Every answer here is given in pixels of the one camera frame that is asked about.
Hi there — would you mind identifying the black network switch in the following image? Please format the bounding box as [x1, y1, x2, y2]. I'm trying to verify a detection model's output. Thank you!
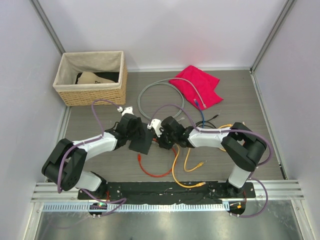
[128, 129, 154, 155]

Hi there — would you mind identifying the orange red ethernet cable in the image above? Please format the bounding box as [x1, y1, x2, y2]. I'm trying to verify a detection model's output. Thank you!
[137, 139, 178, 178]

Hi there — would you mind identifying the blue ethernet cable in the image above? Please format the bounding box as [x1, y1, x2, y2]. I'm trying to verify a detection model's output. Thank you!
[194, 98, 206, 128]

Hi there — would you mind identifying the yellow ethernet cable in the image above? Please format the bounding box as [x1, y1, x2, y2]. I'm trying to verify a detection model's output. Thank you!
[183, 121, 247, 173]
[171, 146, 207, 188]

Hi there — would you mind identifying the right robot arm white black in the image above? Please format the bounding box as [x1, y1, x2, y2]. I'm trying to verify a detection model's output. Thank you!
[148, 116, 273, 198]

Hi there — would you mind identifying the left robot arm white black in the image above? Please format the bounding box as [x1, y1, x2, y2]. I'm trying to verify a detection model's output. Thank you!
[41, 113, 147, 200]

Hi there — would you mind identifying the pink folded cloth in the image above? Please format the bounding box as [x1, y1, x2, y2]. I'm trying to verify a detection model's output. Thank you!
[168, 65, 223, 111]

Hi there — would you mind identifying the beige cloth in basket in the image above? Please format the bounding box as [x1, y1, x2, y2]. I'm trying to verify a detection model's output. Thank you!
[75, 71, 119, 84]

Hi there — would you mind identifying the wicker basket with liner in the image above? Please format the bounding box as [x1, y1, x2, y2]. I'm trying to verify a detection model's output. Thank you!
[53, 50, 128, 107]

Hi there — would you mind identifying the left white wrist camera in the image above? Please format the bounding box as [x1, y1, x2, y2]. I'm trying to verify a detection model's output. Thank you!
[117, 106, 134, 116]

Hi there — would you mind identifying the black ethernet cable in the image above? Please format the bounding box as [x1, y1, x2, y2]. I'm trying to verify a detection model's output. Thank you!
[194, 114, 222, 130]

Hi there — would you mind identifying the grey ethernet cable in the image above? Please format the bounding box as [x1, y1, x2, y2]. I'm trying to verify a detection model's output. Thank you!
[137, 77, 207, 123]

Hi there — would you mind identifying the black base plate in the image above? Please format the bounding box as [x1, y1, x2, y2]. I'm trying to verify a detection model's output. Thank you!
[92, 181, 256, 205]

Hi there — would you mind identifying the white slotted cable duct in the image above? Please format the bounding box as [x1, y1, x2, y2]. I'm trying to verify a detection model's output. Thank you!
[42, 201, 230, 212]

